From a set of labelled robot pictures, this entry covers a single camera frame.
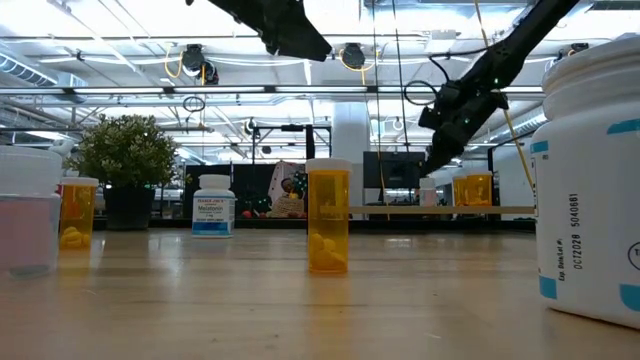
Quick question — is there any white draped cloth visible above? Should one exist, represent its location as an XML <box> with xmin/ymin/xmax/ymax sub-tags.
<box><xmin>268</xmin><ymin>160</ymin><xmax>301</xmax><ymax>204</ymax></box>

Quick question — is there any orange pill bottle white cap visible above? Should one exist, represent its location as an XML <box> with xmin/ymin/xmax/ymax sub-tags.
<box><xmin>58</xmin><ymin>176</ymin><xmax>100</xmax><ymax>251</ymax></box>
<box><xmin>305</xmin><ymin>158</ymin><xmax>353</xmax><ymax>275</ymax></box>

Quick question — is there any white building pillar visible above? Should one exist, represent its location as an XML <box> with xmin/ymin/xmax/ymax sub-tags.
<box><xmin>332</xmin><ymin>102</ymin><xmax>372</xmax><ymax>206</ymax></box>

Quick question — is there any black partition panel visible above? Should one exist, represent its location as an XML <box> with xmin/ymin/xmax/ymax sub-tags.
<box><xmin>183</xmin><ymin>163</ymin><xmax>277</xmax><ymax>220</ymax></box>

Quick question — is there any black monitor screen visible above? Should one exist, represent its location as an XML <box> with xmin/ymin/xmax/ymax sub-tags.
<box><xmin>362</xmin><ymin>151</ymin><xmax>428</xmax><ymax>205</ymax></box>

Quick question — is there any long ceiling light strip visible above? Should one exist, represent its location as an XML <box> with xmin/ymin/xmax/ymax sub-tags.
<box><xmin>72</xmin><ymin>85</ymin><xmax>546</xmax><ymax>95</ymax></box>

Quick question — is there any large white supplement bottle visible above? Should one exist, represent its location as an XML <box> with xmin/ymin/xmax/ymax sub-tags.
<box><xmin>529</xmin><ymin>34</ymin><xmax>640</xmax><ymax>331</ymax></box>

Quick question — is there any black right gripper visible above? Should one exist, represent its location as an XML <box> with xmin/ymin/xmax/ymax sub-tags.
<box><xmin>418</xmin><ymin>74</ymin><xmax>509</xmax><ymax>177</ymax></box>

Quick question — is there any black aluminium table frame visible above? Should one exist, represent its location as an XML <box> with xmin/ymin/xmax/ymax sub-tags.
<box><xmin>92</xmin><ymin>215</ymin><xmax>537</xmax><ymax>235</ymax></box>

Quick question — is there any white melatonin bottle blue label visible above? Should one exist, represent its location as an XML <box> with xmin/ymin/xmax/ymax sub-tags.
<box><xmin>191</xmin><ymin>173</ymin><xmax>237</xmax><ymax>239</ymax></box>

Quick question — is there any white robot figure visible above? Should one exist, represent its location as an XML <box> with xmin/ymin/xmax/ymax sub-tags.
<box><xmin>48</xmin><ymin>138</ymin><xmax>77</xmax><ymax>161</ymax></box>

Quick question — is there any pink translucent pill bottle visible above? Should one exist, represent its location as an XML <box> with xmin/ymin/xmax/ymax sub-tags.
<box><xmin>0</xmin><ymin>145</ymin><xmax>64</xmax><ymax>279</ymax></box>

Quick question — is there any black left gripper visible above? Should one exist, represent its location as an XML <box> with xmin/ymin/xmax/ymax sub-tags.
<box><xmin>207</xmin><ymin>0</ymin><xmax>333</xmax><ymax>62</ymax></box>

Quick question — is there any black gantry frame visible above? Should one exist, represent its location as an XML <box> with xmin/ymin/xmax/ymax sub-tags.
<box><xmin>251</xmin><ymin>123</ymin><xmax>333</xmax><ymax>166</ymax></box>

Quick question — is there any black hanging cable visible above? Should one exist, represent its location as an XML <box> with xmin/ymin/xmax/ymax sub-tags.
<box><xmin>370</xmin><ymin>0</ymin><xmax>384</xmax><ymax>182</ymax></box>
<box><xmin>391</xmin><ymin>0</ymin><xmax>410</xmax><ymax>153</ymax></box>

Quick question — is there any person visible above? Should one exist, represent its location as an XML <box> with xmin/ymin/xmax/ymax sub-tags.
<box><xmin>272</xmin><ymin>177</ymin><xmax>307</xmax><ymax>220</ymax></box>

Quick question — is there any potted green plant black pot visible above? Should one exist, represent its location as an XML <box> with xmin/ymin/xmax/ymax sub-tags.
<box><xmin>64</xmin><ymin>113</ymin><xmax>180</xmax><ymax>231</ymax></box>

